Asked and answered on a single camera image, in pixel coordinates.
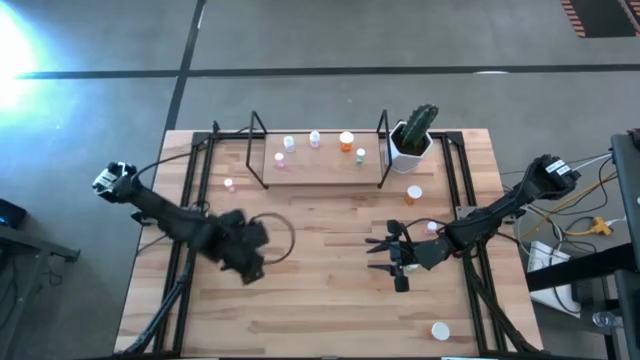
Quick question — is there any wooden shelf black metal frame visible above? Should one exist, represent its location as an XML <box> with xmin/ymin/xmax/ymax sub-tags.
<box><xmin>244</xmin><ymin>109</ymin><xmax>394</xmax><ymax>191</ymax></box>

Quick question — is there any white plant pot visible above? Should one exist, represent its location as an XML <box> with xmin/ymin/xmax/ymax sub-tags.
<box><xmin>384</xmin><ymin>119</ymin><xmax>434</xmax><ymax>175</ymax></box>

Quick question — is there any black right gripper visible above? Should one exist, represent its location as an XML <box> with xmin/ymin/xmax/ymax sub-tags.
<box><xmin>364</xmin><ymin>218</ymin><xmax>454</xmax><ymax>295</ymax></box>

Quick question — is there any green cactus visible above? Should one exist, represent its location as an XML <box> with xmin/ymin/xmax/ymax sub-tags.
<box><xmin>399</xmin><ymin>103</ymin><xmax>440</xmax><ymax>150</ymax></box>

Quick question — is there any black device blue light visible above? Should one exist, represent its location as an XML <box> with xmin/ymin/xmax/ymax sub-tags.
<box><xmin>0</xmin><ymin>198</ymin><xmax>27</xmax><ymax>230</ymax></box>

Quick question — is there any clear plastic bottle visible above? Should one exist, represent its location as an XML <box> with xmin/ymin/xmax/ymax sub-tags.
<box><xmin>592</xmin><ymin>310</ymin><xmax>624</xmax><ymax>329</ymax></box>

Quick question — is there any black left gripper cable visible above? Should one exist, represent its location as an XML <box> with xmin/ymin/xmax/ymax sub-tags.
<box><xmin>249</xmin><ymin>212</ymin><xmax>297</xmax><ymax>265</ymax></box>

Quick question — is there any thin black frame cable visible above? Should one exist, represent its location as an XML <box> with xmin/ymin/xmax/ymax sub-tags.
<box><xmin>132</xmin><ymin>119</ymin><xmax>221</xmax><ymax>182</ymax></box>

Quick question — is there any yellow plug adapter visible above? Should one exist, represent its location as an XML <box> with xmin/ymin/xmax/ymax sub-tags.
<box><xmin>591</xmin><ymin>216</ymin><xmax>614</xmax><ymax>237</ymax></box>

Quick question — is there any black metal stand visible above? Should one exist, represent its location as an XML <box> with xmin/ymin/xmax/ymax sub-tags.
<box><xmin>0</xmin><ymin>224</ymin><xmax>81</xmax><ymax>360</ymax></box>

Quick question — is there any white power strip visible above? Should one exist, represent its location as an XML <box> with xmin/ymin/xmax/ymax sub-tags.
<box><xmin>528</xmin><ymin>241</ymin><xmax>581</xmax><ymax>316</ymax></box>

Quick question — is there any black mat orange striped border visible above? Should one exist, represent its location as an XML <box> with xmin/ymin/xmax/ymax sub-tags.
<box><xmin>559</xmin><ymin>0</ymin><xmax>640</xmax><ymax>39</ymax></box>

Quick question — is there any black aluminium rig frame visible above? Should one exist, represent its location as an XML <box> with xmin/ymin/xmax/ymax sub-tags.
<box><xmin>112</xmin><ymin>119</ymin><xmax>546</xmax><ymax>359</ymax></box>

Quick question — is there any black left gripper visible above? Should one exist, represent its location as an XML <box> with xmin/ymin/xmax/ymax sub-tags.
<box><xmin>202</xmin><ymin>208</ymin><xmax>272</xmax><ymax>287</ymax></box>

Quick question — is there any black side table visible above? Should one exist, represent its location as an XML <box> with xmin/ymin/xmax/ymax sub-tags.
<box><xmin>524</xmin><ymin>132</ymin><xmax>640</xmax><ymax>360</ymax></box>

